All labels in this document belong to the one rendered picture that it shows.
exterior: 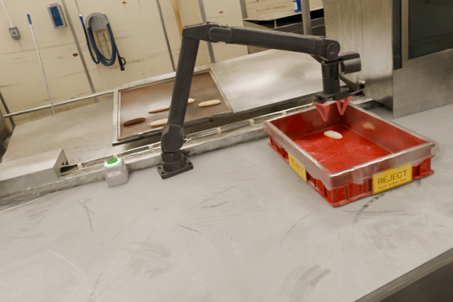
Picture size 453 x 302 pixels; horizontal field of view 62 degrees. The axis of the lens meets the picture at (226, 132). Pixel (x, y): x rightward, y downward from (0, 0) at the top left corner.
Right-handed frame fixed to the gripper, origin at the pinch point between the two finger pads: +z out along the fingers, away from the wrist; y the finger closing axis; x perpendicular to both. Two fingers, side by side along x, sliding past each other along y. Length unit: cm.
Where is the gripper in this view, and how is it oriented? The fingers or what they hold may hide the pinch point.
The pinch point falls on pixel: (333, 115)
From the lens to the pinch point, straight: 139.9
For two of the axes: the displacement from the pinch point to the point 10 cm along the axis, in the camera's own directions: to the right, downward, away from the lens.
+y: 8.8, -3.2, 3.6
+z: 1.8, 9.1, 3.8
